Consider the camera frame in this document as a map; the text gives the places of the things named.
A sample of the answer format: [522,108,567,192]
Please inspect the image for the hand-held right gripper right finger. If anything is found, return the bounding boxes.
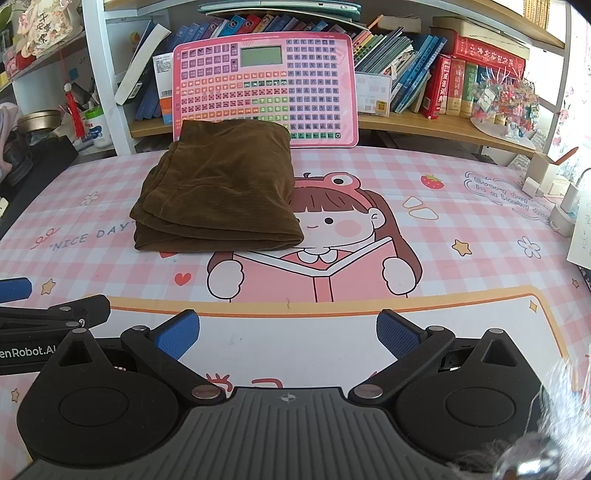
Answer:
[348,310,539,405]

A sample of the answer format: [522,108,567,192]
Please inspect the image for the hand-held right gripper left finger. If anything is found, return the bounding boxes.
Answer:
[44,310,225,405]

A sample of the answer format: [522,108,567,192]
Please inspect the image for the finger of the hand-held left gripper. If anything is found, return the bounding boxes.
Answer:
[0,277,33,302]
[0,295,112,333]

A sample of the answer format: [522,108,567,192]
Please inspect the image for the brown shorts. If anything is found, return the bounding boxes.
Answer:
[129,117,305,254]

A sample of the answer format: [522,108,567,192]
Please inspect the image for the pink checked printed desk mat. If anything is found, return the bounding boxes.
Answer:
[0,142,591,480]

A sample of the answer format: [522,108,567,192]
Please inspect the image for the black case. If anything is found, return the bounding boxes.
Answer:
[0,135,79,241]

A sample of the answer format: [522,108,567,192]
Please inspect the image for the gold round tin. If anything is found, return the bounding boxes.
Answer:
[17,110,61,135]

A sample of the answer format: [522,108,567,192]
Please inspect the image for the lilac cloth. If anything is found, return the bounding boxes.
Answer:
[0,102,33,179]

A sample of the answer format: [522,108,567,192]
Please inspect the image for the white jar with green lid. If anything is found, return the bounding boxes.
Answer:
[82,105,110,148]

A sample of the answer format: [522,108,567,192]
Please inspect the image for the red tassel ornament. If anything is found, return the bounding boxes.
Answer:
[64,83,87,140]

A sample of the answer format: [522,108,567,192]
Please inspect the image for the stack of papers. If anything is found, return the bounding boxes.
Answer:
[566,202,591,269]

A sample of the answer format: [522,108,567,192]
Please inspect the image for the white charger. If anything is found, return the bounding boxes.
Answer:
[549,168,591,237]

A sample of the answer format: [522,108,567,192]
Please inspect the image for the white wooden bookshelf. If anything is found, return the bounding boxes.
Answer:
[0,0,574,158]

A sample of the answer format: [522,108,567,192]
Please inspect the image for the row of slim colourful books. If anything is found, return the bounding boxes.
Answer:
[134,14,371,123]

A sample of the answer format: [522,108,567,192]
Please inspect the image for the small cardboard box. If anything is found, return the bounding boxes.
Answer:
[525,147,579,195]

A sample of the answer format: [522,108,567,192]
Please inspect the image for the white box with orange label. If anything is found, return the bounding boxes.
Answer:
[153,52,177,126]

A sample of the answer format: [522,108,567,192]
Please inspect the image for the translucent white plastic box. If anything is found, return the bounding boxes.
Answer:
[355,71,393,114]

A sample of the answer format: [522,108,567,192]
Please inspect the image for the red upright dictionary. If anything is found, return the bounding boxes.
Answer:
[420,54,452,120]

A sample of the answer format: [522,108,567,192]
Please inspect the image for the white leaning book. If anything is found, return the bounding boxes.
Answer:
[114,22,172,105]

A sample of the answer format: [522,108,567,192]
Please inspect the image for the colourful candy bouquet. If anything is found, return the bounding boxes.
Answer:
[470,66,539,140]

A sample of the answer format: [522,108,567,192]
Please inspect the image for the row of leaning blue textbooks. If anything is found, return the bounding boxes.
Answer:
[355,28,448,114]

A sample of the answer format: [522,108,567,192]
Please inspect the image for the cream hanging plaque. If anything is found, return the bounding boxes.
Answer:
[17,0,75,48]

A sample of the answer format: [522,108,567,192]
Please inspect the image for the pink learning tablet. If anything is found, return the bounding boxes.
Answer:
[172,33,360,149]

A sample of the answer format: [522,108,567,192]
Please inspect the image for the red thick lying book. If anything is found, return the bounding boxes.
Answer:
[450,32,530,73]

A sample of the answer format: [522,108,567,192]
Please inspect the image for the beige lying book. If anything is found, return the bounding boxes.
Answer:
[431,16,527,47]

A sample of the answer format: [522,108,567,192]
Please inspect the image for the teal flat case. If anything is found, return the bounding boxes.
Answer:
[198,0,363,22]

